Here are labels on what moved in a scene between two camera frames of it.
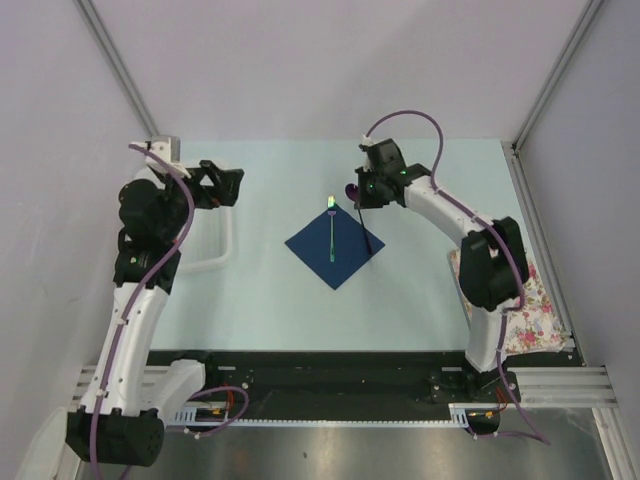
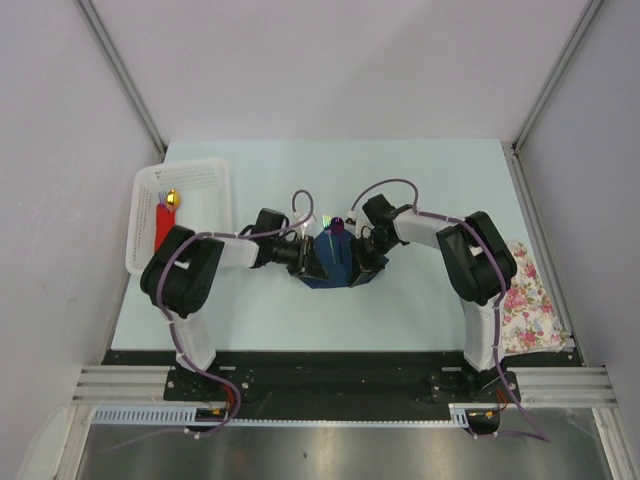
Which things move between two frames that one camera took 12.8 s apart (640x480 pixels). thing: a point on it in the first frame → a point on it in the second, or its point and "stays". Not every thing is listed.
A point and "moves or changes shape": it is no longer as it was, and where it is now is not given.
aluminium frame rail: x=563 y=386 stays
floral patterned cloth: x=532 y=327 stays
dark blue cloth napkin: x=312 y=245 moves or changes shape
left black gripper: x=225 y=185 → x=307 y=263
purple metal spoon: x=352 y=192 → x=338 y=228
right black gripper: x=365 y=202 → x=363 y=268
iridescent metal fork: x=332 y=210 moves or changes shape
